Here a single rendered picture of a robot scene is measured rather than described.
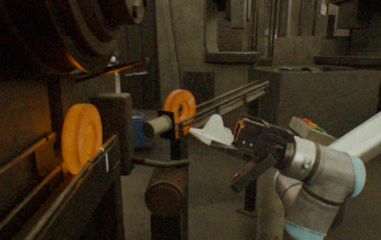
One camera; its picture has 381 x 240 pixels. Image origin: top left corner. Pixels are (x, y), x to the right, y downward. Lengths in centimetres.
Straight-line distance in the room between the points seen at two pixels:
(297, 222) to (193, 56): 274
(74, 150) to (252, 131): 36
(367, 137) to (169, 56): 276
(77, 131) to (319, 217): 53
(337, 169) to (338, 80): 230
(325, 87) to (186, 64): 141
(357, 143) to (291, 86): 189
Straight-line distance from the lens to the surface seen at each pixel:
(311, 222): 74
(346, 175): 71
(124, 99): 87
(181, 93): 110
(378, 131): 88
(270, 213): 144
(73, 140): 63
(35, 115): 64
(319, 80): 285
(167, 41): 341
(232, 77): 325
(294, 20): 953
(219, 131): 64
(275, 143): 67
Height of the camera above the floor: 93
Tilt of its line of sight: 14 degrees down
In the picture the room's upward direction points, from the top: straight up
